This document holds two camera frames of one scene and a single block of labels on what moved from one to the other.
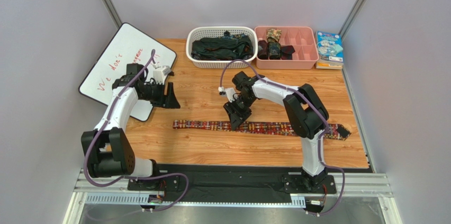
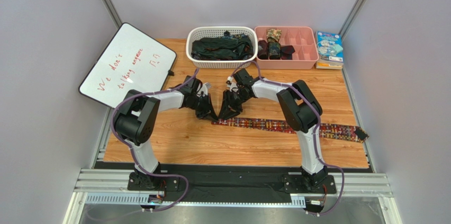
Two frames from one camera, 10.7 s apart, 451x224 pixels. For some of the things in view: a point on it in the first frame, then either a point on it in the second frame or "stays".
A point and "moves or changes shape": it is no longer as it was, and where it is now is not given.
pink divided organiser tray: (305, 40) stays
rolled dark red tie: (287, 51) stays
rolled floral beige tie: (273, 35) stays
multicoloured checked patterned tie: (333, 132) moves or changes shape
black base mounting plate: (232, 183) stays
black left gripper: (167, 95) to (201, 101)
